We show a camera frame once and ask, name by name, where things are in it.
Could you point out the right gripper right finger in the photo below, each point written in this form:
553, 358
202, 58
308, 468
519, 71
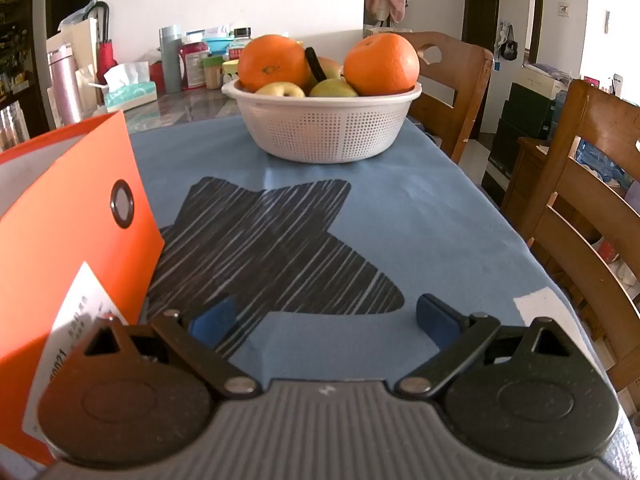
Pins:
518, 394

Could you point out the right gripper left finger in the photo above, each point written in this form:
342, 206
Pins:
131, 395

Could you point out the orange cardboard box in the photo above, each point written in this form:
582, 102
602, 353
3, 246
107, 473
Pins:
78, 242

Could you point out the blue patterned tablecloth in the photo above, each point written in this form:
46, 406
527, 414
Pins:
325, 264

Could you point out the wooden chair near right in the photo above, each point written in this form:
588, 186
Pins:
612, 126

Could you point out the wooden chair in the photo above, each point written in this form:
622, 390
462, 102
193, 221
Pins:
462, 68
612, 126

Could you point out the tissue box teal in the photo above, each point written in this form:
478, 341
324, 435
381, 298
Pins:
129, 85

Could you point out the wooden chair far right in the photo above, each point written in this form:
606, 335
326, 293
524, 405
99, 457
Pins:
462, 68

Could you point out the white perforated plastic bowl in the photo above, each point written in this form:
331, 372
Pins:
322, 130

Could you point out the yellow apple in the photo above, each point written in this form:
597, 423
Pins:
282, 89

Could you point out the pink thermos bottle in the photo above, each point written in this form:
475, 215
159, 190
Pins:
62, 66

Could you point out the grey tall bottle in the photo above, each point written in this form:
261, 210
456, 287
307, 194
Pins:
170, 44

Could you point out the large orange right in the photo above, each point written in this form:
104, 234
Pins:
382, 64

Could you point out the large orange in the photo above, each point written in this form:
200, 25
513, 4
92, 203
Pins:
382, 64
273, 58

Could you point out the paper shopping bag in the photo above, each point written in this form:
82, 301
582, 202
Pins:
83, 38

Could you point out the large orange left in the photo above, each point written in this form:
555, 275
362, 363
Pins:
273, 58

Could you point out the green pear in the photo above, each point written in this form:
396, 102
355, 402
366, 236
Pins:
333, 88

